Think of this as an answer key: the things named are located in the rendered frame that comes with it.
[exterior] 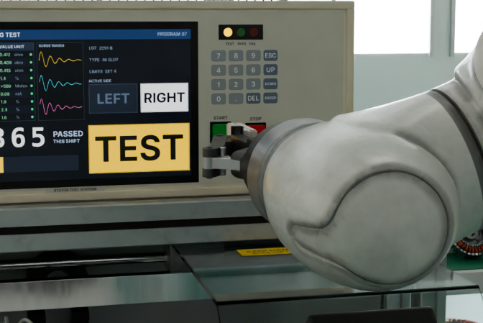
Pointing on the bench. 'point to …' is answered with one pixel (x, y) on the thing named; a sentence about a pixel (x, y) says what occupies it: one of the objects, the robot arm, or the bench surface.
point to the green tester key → (218, 129)
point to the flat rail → (99, 290)
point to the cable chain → (77, 314)
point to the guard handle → (420, 314)
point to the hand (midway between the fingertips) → (241, 141)
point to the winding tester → (213, 75)
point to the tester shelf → (130, 223)
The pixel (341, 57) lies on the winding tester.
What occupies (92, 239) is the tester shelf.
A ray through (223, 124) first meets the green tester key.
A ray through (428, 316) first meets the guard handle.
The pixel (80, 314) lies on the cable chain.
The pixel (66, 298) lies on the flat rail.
